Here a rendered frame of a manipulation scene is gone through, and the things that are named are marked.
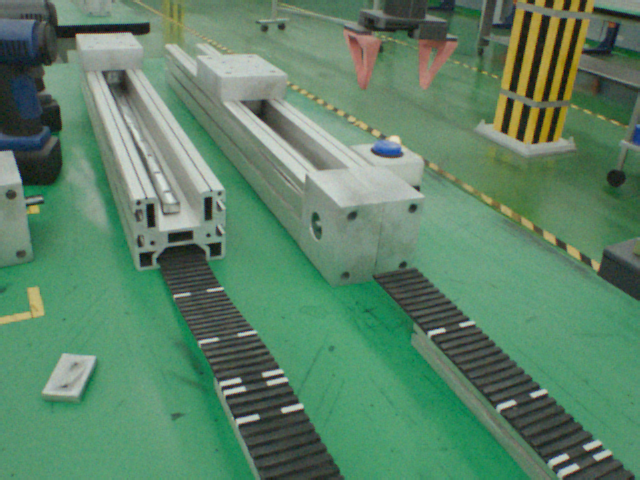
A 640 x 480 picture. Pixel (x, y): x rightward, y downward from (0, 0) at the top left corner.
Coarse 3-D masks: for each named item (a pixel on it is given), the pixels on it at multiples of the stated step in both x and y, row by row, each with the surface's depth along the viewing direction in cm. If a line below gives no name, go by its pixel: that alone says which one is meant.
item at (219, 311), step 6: (222, 306) 56; (228, 306) 56; (234, 306) 56; (186, 312) 54; (192, 312) 54; (198, 312) 55; (204, 312) 55; (210, 312) 55; (216, 312) 55; (222, 312) 55; (228, 312) 55; (234, 312) 55; (186, 318) 53; (192, 318) 53; (198, 318) 54; (204, 318) 54
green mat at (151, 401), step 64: (64, 64) 143; (64, 128) 101; (192, 128) 105; (64, 192) 79; (448, 192) 89; (64, 256) 64; (128, 256) 66; (256, 256) 68; (448, 256) 72; (512, 256) 73; (64, 320) 54; (128, 320) 55; (256, 320) 58; (320, 320) 58; (384, 320) 59; (512, 320) 61; (576, 320) 62; (0, 384) 46; (128, 384) 48; (192, 384) 49; (320, 384) 50; (384, 384) 51; (576, 384) 53; (0, 448) 41; (64, 448) 41; (128, 448) 42; (192, 448) 43; (384, 448) 44; (448, 448) 45
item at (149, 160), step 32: (96, 96) 90; (128, 96) 105; (96, 128) 94; (128, 128) 86; (160, 128) 80; (128, 160) 68; (160, 160) 79; (192, 160) 69; (128, 192) 61; (160, 192) 68; (192, 192) 66; (224, 192) 63; (128, 224) 65; (160, 224) 63; (192, 224) 64; (224, 224) 65; (224, 256) 67
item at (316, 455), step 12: (324, 444) 40; (276, 456) 39; (288, 456) 39; (300, 456) 39; (312, 456) 39; (324, 456) 39; (264, 468) 38; (276, 468) 38; (288, 468) 38; (300, 468) 38; (312, 468) 38
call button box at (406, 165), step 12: (372, 144) 87; (360, 156) 83; (372, 156) 83; (384, 156) 83; (396, 156) 83; (408, 156) 84; (396, 168) 82; (408, 168) 82; (420, 168) 83; (408, 180) 83; (420, 180) 84
